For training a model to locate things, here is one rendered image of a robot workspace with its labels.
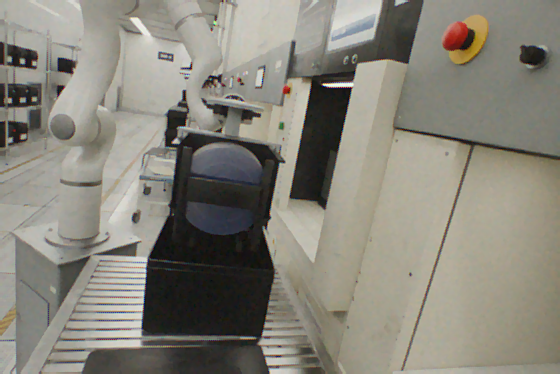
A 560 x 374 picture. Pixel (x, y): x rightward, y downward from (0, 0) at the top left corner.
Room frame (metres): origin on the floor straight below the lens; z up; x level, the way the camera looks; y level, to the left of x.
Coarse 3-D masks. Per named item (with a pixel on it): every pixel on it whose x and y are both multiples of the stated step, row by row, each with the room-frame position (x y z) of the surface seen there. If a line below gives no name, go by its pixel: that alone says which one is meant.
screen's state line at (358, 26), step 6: (366, 18) 0.89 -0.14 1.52; (372, 18) 0.86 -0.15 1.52; (348, 24) 0.99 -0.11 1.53; (354, 24) 0.95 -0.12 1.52; (360, 24) 0.92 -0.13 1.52; (366, 24) 0.89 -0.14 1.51; (372, 24) 0.86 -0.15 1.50; (336, 30) 1.07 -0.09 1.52; (342, 30) 1.02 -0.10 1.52; (348, 30) 0.98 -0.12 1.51; (354, 30) 0.95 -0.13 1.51; (360, 30) 0.91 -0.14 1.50; (336, 36) 1.06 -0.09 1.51; (342, 36) 1.01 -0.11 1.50
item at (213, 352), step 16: (96, 352) 0.44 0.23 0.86; (112, 352) 0.45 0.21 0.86; (128, 352) 0.45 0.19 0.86; (144, 352) 0.46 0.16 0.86; (160, 352) 0.47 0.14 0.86; (176, 352) 0.47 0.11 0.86; (192, 352) 0.48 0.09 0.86; (208, 352) 0.49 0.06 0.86; (224, 352) 0.49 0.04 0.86; (240, 352) 0.50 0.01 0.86; (256, 352) 0.51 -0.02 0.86; (96, 368) 0.41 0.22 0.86; (112, 368) 0.42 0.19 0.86; (128, 368) 0.42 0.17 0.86; (144, 368) 0.43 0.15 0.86; (160, 368) 0.43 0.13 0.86; (176, 368) 0.44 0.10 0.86; (192, 368) 0.44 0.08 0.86; (208, 368) 0.45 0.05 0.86; (224, 368) 0.46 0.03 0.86; (240, 368) 0.46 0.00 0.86; (256, 368) 0.47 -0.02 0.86
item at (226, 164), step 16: (192, 160) 0.69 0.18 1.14; (208, 160) 0.70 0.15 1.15; (224, 160) 0.70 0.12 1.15; (240, 160) 0.71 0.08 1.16; (192, 176) 0.69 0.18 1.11; (208, 176) 0.70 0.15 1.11; (224, 176) 0.71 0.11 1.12; (240, 176) 0.71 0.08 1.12; (256, 176) 0.72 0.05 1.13; (192, 208) 0.70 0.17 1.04; (208, 208) 0.70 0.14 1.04; (224, 208) 0.71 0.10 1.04; (240, 208) 0.72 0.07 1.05; (208, 224) 0.70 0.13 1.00; (224, 224) 0.71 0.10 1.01; (240, 224) 0.72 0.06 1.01
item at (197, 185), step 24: (240, 120) 0.77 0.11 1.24; (192, 144) 0.86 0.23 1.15; (240, 144) 0.88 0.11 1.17; (264, 144) 0.89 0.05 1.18; (264, 168) 0.70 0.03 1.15; (192, 192) 0.67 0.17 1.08; (216, 192) 0.68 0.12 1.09; (240, 192) 0.69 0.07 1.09; (264, 192) 0.70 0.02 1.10; (264, 216) 0.72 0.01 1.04; (192, 240) 0.68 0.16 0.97; (240, 240) 0.72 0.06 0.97
